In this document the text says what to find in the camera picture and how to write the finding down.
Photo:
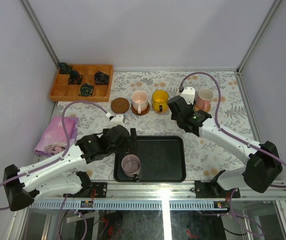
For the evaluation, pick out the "yellow glass cup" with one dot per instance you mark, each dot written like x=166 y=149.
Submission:
x=160 y=97

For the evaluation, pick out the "mauve mug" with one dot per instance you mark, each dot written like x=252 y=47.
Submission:
x=131 y=166

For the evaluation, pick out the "black serving tray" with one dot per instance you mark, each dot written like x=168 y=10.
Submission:
x=162 y=159

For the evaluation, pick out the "orange wooden divided tray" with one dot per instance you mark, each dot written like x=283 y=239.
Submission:
x=62 y=91

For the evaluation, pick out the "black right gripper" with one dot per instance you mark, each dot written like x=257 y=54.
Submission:
x=174 y=117

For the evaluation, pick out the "dark rolled fabric bundle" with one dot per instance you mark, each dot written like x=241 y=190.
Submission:
x=75 y=78
x=64 y=69
x=101 y=78

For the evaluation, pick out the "brown wooden coaster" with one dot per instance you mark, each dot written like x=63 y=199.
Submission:
x=142 y=113
x=120 y=105

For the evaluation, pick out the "light pink mug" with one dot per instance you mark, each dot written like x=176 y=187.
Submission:
x=139 y=101

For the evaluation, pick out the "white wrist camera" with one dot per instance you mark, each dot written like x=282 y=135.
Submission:
x=188 y=94
x=114 y=120

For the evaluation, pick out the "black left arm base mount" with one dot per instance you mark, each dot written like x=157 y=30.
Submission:
x=97 y=191

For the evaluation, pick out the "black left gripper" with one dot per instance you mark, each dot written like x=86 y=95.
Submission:
x=131 y=143

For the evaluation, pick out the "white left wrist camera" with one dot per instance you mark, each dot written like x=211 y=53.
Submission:
x=114 y=120

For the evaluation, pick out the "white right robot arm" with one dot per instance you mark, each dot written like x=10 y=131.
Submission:
x=260 y=169

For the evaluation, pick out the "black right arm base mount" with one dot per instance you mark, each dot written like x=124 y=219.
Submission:
x=210 y=190

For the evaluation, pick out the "aluminium front frame rail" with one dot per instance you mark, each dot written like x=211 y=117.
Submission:
x=178 y=191

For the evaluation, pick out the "purple patterned cloth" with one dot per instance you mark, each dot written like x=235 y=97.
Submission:
x=53 y=140

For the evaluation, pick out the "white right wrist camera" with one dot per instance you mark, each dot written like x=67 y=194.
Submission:
x=188 y=94

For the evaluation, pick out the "pink mug cream inside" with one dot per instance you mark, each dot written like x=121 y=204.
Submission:
x=204 y=95

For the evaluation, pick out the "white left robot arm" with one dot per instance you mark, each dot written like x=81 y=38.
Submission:
x=26 y=184

